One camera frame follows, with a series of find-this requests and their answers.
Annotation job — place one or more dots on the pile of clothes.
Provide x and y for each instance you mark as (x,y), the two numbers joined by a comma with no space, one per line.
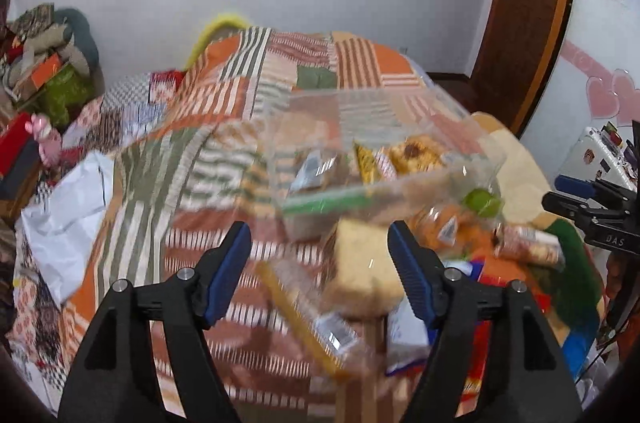
(47,53)

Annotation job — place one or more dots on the yellow snack packet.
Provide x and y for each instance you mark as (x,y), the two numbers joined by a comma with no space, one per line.
(367,164)

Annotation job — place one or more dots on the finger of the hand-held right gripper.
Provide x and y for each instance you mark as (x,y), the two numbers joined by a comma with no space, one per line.
(565,204)
(575,187)

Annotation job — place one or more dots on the white and blue snack packet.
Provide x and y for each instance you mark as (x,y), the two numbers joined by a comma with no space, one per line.
(409,335)

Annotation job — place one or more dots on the green cloth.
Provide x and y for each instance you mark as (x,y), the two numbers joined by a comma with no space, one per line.
(575,275)

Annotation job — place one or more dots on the sponge cake packet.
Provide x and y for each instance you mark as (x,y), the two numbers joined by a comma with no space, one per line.
(360,270)

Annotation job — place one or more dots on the white plastic bag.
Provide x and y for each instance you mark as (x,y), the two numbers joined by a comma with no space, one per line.
(70,223)

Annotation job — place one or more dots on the red cloth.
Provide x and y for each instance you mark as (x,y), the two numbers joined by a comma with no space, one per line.
(15,148)

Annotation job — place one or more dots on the striped patchwork quilt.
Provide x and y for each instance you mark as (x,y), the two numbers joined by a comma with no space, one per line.
(210,153)

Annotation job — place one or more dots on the yellow pillow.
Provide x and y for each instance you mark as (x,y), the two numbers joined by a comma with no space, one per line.
(217,30)

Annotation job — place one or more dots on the grey snack packet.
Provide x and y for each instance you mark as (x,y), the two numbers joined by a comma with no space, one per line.
(312,173)

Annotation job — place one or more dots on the white suitcase with stickers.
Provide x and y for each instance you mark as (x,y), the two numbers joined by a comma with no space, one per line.
(597,153)

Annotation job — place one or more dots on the cookie packet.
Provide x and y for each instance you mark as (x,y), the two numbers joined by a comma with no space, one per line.
(416,153)

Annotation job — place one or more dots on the clear packet with yellow edge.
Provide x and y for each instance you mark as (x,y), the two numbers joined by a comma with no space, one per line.
(312,328)

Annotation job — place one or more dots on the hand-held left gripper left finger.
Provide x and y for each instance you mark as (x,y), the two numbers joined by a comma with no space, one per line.
(229,275)

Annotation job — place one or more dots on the pink plush toy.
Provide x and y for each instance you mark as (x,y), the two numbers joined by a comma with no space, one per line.
(46,139)

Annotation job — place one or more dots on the clear plastic container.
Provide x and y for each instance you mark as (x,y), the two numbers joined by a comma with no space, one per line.
(350,128)

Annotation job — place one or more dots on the person's right hand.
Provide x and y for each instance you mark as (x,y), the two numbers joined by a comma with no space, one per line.
(618,275)

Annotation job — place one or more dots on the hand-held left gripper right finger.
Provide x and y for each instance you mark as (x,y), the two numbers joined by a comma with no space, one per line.
(411,275)

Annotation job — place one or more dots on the pink heart wall stickers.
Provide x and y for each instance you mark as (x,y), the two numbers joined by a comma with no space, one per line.
(605,95)

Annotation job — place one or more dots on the biscuit tube packet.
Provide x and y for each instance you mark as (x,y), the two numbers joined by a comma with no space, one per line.
(529,244)

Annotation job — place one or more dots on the brown wooden door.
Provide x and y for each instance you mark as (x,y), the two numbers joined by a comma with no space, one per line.
(530,3)

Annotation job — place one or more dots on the orange snack packet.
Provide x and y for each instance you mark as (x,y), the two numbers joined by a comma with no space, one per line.
(445,225)

